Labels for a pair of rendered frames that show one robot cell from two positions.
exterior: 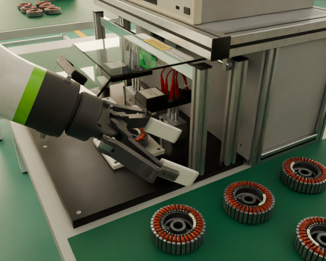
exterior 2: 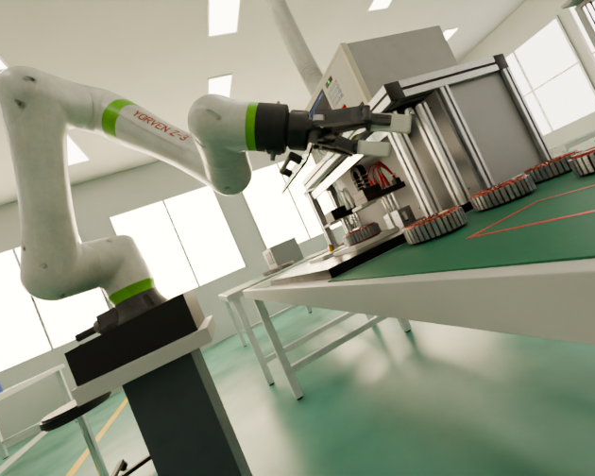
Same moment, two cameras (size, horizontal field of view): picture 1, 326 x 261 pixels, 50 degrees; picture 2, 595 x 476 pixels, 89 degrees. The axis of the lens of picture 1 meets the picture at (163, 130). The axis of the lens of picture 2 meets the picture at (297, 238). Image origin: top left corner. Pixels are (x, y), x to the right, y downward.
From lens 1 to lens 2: 0.50 m
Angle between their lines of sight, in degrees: 35
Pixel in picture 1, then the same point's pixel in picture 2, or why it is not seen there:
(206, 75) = not seen: hidden behind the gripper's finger
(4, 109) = (237, 123)
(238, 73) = (423, 113)
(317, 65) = (498, 99)
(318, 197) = not seen: hidden behind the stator
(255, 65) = (436, 109)
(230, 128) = (445, 164)
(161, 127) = (371, 144)
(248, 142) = (473, 177)
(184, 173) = (398, 118)
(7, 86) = (235, 106)
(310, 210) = not seen: hidden behind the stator
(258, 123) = (471, 152)
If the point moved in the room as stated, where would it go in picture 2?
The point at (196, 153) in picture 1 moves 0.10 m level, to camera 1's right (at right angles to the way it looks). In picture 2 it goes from (423, 189) to (464, 171)
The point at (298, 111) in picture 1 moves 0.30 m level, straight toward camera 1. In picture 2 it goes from (508, 142) to (514, 131)
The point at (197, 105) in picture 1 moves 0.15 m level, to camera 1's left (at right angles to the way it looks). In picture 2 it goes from (400, 144) to (343, 171)
